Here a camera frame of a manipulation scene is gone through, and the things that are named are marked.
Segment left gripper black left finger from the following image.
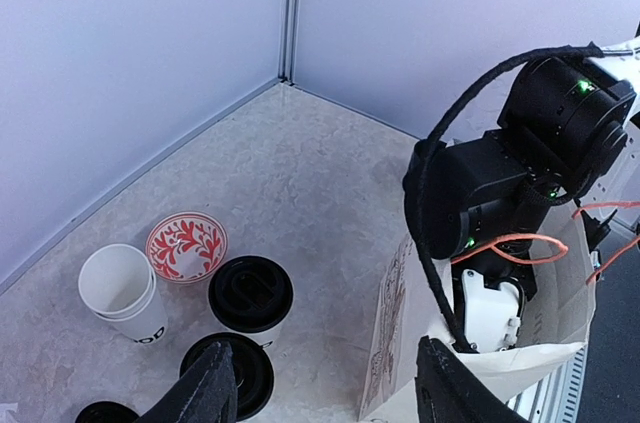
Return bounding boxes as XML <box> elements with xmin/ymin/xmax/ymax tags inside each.
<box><xmin>137</xmin><ymin>342</ymin><xmax>238</xmax><ymax>423</ymax></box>

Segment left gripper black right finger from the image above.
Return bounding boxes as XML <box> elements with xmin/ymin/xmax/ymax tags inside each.
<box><xmin>415</xmin><ymin>336</ymin><xmax>527</xmax><ymax>423</ymax></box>

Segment white paper takeout bag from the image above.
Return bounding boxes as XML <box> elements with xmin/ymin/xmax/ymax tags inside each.
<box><xmin>358</xmin><ymin>203</ymin><xmax>596</xmax><ymax>422</ymax></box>

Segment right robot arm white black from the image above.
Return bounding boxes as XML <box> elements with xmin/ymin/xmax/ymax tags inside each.
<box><xmin>402</xmin><ymin>44</ymin><xmax>637</xmax><ymax>353</ymax></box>

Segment stack of white paper cups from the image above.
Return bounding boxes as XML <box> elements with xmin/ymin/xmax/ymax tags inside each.
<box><xmin>78</xmin><ymin>243</ymin><xmax>168</xmax><ymax>345</ymax></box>

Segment red white patterned bowl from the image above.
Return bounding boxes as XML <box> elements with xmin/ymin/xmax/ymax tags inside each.
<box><xmin>144</xmin><ymin>212</ymin><xmax>229</xmax><ymax>284</ymax></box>

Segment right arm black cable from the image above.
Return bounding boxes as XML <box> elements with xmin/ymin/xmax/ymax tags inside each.
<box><xmin>413</xmin><ymin>41</ymin><xmax>604</xmax><ymax>352</ymax></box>

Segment aluminium front rail frame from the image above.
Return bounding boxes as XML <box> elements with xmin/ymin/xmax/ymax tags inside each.
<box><xmin>506</xmin><ymin>348</ymin><xmax>588</xmax><ymax>423</ymax></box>

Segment right aluminium corner post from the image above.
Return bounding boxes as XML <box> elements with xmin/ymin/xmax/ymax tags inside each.
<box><xmin>277</xmin><ymin>0</ymin><xmax>300</xmax><ymax>84</ymax></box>

